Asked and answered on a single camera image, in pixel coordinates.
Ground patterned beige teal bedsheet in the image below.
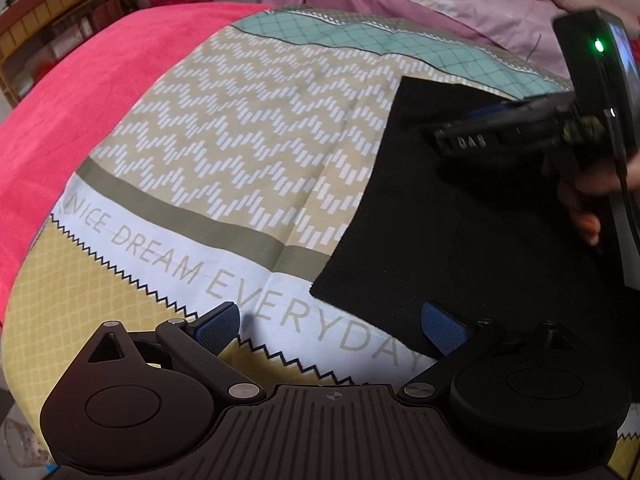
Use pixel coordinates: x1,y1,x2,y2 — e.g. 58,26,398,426
0,5,640,480

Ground black pants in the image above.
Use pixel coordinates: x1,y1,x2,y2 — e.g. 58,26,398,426
309,75,640,441

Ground wooden shelf unit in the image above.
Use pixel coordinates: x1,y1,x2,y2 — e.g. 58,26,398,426
1,0,127,107

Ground red fleece blanket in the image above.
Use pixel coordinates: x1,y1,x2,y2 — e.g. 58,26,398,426
1,2,265,315

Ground person's right hand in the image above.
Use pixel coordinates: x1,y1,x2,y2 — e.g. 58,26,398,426
559,162,620,246

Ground pink floral pillow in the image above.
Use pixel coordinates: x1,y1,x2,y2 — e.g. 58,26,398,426
262,0,568,77

